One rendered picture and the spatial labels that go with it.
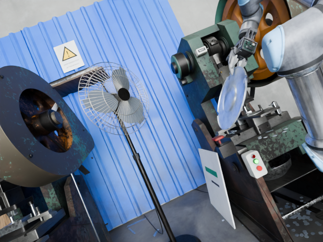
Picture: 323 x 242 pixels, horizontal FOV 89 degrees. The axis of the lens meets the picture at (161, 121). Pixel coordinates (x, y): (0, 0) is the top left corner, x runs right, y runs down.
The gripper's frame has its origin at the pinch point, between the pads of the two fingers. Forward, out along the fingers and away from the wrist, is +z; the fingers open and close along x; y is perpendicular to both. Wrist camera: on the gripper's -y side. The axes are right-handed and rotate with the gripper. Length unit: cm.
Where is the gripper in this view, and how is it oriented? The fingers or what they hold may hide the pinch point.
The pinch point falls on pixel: (232, 73)
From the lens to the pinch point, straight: 87.6
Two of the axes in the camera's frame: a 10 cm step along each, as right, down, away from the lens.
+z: -3.5, 9.3, -1.6
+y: 1.3, -1.2, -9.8
